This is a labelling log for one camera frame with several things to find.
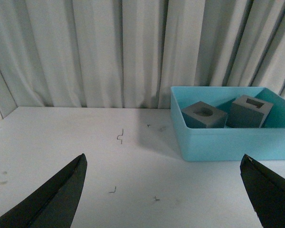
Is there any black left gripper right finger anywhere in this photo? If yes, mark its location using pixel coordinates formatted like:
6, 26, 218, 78
240, 154, 285, 228

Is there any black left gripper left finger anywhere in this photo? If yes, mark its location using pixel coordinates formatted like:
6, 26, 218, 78
0, 154, 87, 228

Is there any gray cube with square hole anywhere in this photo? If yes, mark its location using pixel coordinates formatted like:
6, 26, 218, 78
226, 95, 274, 128

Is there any gray cube with round hole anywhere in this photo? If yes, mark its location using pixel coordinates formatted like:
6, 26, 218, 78
181, 101, 228, 128

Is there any light blue plastic box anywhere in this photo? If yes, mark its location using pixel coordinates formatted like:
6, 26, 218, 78
171, 86, 285, 162

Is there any white pleated curtain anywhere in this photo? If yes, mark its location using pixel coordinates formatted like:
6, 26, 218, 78
0, 0, 285, 119

